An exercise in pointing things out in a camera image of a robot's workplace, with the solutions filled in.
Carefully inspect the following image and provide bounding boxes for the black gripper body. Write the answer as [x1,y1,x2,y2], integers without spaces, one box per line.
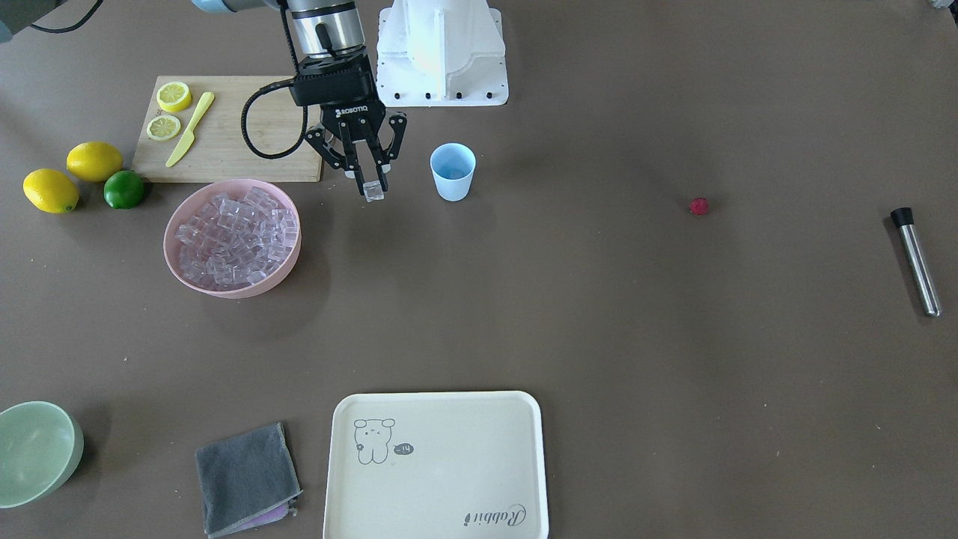
[320,101,387,147]

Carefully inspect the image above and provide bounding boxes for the clear ice cube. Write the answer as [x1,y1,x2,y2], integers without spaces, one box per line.
[362,180,385,202]

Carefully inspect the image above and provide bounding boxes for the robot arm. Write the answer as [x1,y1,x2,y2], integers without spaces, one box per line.
[132,1,408,201]

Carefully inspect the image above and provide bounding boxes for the light blue plastic cup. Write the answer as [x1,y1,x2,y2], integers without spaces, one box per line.
[429,142,477,202]

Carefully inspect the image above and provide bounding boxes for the pile of clear ice cubes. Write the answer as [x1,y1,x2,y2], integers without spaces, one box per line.
[175,186,299,289]

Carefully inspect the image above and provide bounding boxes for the wooden cutting board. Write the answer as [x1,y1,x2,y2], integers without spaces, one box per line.
[129,75,326,183]

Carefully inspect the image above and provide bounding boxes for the pink bowl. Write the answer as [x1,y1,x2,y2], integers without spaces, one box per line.
[162,179,302,300]

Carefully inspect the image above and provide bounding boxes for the yellow plastic knife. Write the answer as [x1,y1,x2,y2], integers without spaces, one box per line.
[165,91,216,168]

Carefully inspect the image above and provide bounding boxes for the lemon half near board corner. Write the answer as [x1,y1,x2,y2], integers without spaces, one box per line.
[155,81,192,112]

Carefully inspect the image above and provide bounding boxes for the lemon slice on board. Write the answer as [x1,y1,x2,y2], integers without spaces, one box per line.
[144,114,182,142]

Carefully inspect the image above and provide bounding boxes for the green lime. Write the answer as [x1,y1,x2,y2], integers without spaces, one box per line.
[103,170,146,210]

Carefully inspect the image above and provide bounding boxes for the whole yellow lemon inner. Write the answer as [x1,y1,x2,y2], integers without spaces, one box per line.
[66,141,123,182]

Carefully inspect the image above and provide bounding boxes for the whole yellow lemon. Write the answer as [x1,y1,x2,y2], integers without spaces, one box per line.
[66,141,123,182]
[22,168,81,214]

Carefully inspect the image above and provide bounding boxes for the whole yellow lemon outer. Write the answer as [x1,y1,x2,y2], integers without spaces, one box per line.
[22,168,81,214]

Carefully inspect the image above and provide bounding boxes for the red strawberry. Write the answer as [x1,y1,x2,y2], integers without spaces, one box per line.
[688,197,710,217]

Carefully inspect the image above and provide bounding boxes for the cream rabbit serving tray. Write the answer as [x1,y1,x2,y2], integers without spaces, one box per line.
[322,390,549,538]

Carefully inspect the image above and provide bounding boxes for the grey folded cloth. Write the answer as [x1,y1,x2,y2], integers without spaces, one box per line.
[195,421,302,538]

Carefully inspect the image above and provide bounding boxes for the pale green bowl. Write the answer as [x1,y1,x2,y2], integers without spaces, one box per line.
[1,401,85,509]

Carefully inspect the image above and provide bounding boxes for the steel muddler black tip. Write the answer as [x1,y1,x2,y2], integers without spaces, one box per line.
[890,206,943,317]

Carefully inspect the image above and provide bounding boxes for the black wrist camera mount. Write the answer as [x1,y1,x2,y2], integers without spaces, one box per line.
[290,48,379,106]

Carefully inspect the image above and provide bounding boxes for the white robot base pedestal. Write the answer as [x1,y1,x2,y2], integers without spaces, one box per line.
[376,1,510,109]

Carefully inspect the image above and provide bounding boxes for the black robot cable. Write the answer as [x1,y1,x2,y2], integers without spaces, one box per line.
[240,0,309,160]

